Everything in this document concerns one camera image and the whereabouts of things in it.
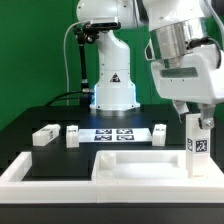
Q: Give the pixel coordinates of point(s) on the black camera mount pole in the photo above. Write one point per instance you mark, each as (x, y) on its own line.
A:
(84, 81)

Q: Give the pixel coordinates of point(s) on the white desk top panel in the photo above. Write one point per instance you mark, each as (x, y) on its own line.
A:
(153, 166)

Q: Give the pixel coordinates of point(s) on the black camera on mount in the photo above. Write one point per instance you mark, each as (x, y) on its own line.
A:
(89, 32)

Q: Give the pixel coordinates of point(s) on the white marker tag sheet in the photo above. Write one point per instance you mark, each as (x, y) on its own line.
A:
(115, 135)

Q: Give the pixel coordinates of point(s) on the white U-shaped frame fixture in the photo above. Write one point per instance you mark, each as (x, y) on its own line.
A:
(14, 189)

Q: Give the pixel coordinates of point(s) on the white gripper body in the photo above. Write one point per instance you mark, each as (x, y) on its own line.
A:
(197, 80)

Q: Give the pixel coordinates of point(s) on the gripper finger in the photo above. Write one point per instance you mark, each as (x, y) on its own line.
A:
(181, 109)
(206, 120)

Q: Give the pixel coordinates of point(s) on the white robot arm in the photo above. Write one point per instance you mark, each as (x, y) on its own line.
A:
(151, 30)

